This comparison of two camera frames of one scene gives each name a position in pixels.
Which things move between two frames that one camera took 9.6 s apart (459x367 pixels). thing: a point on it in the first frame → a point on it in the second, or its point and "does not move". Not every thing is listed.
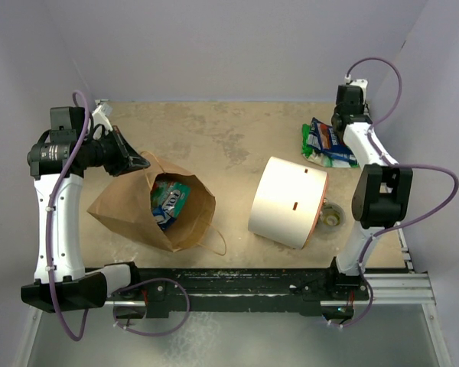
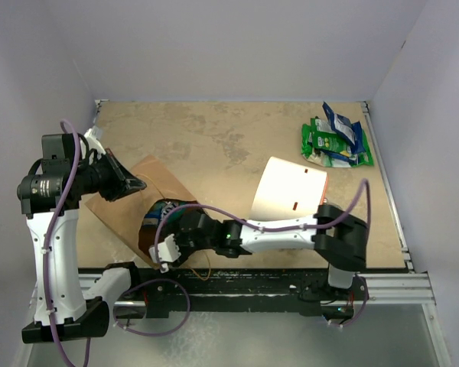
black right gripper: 360,102 → 184,252
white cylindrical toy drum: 287,202 does not move
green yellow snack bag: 319,159 does not move
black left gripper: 128,159 → 122,179
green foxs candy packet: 170,196 → 177,220
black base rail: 155,288 does not move
